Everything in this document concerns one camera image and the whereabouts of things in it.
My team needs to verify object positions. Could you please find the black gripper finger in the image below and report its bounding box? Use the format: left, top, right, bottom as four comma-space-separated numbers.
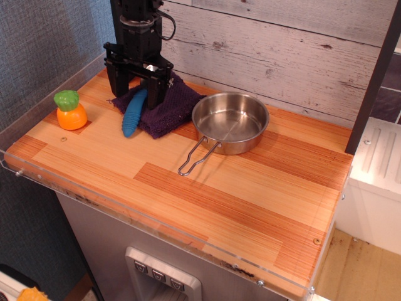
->
106, 61, 135, 97
147, 77, 171, 110

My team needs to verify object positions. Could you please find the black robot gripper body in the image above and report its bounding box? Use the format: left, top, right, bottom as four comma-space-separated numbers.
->
103, 21, 174, 79

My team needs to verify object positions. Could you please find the blue handled metal spoon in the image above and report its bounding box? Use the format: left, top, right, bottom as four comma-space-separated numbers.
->
122, 78, 148, 138

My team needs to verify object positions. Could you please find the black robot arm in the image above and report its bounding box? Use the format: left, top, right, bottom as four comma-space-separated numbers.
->
103, 1, 174, 110

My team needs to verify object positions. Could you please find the orange toy carrot green top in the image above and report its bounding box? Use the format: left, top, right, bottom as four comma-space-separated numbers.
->
53, 90, 88, 130

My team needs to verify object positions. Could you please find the purple knitted cloth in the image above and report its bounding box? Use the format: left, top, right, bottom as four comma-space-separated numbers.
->
111, 73, 204, 139

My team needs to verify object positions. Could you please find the stainless steel pan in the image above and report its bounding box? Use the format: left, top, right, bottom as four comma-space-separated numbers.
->
177, 92, 270, 176

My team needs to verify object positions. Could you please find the grey toy fridge cabinet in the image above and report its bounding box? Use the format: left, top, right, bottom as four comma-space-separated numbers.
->
57, 193, 284, 300

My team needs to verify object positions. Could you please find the silver dispenser button panel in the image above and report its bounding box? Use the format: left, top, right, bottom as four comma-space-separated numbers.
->
125, 246, 202, 300

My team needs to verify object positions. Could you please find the yellow cloth bottom left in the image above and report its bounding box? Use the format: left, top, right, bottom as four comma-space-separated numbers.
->
16, 287, 49, 301

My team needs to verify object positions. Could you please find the white cabinet at right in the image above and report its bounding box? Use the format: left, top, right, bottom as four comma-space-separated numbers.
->
335, 118, 400, 254

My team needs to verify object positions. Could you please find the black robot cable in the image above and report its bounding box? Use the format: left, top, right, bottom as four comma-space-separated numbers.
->
156, 9, 177, 41

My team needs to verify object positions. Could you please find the dark left upright post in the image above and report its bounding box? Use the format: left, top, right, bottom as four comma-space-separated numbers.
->
110, 0, 123, 44

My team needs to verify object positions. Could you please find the dark upright post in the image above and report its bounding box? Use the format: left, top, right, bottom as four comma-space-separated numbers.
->
110, 0, 123, 44
345, 1, 400, 155

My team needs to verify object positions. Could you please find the dark right upright post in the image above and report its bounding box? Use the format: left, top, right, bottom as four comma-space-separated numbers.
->
345, 1, 400, 155

